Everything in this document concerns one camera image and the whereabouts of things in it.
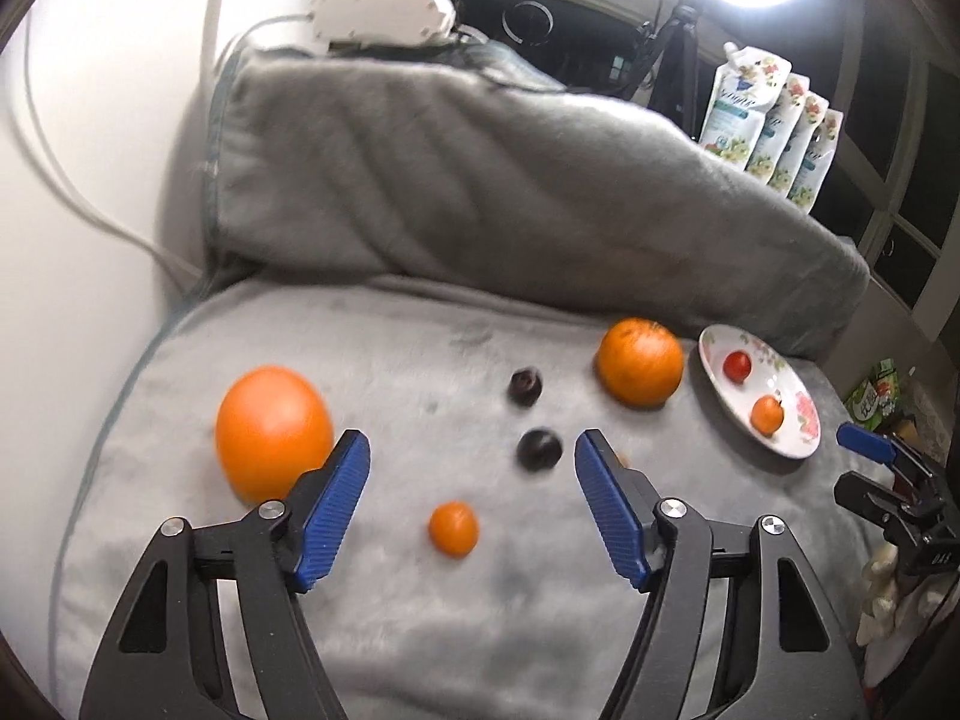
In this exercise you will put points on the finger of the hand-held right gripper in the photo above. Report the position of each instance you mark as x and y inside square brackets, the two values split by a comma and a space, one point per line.
[864, 440]
[862, 496]

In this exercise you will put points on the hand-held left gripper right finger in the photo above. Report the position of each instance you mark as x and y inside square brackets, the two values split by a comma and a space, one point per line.
[609, 510]

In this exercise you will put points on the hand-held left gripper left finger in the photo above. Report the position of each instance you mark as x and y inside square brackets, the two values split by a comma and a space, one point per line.
[334, 510]

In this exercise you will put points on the white floral plate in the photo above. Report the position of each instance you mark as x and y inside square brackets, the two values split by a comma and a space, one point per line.
[795, 435]

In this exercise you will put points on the dark purple plum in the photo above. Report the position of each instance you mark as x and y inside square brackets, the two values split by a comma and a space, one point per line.
[538, 450]
[525, 386]

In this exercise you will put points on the small orange kumquat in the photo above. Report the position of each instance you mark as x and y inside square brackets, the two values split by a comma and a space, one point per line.
[454, 529]

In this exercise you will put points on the person's right hand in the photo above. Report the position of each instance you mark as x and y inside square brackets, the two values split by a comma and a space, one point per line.
[892, 600]

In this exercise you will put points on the green printed package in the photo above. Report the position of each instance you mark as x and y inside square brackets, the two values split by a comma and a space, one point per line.
[874, 392]

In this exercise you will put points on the large smooth orange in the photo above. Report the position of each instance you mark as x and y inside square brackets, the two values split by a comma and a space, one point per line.
[274, 435]

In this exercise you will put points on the small tangerine with stem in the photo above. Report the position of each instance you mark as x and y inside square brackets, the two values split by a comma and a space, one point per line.
[766, 415]

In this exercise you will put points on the red cherry tomato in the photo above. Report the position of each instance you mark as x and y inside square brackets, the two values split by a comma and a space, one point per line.
[736, 365]

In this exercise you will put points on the rough-skinned orange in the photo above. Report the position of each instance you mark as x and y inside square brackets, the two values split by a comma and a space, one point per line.
[640, 362]

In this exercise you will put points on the grey plush blanket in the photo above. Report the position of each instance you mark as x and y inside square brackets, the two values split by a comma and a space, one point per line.
[465, 615]

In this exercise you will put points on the white floral refill pouch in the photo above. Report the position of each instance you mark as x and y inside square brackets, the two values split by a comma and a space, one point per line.
[799, 150]
[739, 109]
[819, 169]
[776, 131]

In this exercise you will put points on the blue grey cloth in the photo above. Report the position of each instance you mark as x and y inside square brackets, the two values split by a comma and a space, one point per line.
[517, 64]

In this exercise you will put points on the white power strip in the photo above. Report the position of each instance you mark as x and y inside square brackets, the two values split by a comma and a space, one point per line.
[382, 15]

